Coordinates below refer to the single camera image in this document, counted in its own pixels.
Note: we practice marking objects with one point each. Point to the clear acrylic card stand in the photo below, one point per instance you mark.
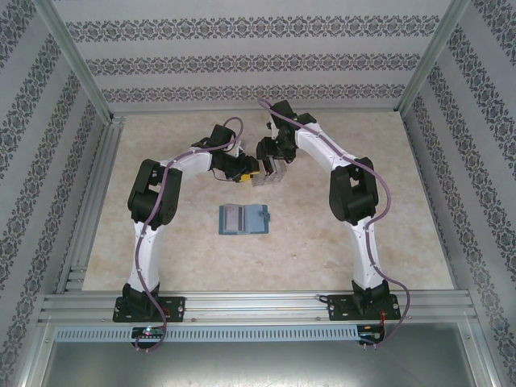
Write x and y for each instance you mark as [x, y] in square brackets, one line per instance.
[278, 177]

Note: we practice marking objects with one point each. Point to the teal leather card holder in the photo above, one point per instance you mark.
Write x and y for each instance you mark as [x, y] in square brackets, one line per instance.
[254, 219]

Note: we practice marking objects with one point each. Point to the light card with black stripe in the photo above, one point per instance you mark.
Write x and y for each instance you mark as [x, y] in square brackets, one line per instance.
[234, 219]

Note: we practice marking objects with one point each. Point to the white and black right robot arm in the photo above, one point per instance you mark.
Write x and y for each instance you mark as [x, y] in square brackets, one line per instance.
[350, 197]

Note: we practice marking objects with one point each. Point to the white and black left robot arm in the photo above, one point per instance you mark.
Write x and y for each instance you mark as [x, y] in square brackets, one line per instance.
[149, 193]

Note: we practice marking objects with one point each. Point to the left circuit board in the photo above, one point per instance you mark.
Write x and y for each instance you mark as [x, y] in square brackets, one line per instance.
[147, 331]

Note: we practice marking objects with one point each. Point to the circuit board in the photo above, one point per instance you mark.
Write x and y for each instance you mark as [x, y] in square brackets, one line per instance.
[371, 334]
[147, 331]

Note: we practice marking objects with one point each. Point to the grey metal sheet panel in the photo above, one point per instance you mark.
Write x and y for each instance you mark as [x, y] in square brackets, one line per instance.
[258, 363]

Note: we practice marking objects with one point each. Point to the right circuit board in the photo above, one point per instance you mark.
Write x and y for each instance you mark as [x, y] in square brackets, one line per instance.
[371, 334]

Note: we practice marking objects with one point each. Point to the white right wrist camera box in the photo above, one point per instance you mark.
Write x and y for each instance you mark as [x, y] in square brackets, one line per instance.
[272, 130]

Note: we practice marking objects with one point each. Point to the aluminium frame crossbar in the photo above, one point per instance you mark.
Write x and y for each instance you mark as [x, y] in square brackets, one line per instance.
[258, 111]

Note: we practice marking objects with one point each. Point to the aluminium side rail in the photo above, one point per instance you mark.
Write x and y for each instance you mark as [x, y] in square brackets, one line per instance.
[102, 177]

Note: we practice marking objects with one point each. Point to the aluminium mounting rail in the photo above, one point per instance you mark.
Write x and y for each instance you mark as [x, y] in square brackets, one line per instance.
[258, 308]

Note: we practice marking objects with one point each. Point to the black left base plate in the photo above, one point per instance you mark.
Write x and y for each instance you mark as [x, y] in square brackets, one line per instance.
[177, 308]

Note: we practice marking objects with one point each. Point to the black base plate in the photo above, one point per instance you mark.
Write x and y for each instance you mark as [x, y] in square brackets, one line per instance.
[338, 308]
[177, 308]

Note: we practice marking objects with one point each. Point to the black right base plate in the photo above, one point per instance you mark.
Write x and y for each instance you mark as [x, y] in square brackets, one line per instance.
[338, 308]

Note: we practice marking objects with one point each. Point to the aluminium frame post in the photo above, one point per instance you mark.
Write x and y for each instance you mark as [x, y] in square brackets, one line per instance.
[34, 354]
[483, 354]
[433, 60]
[72, 60]

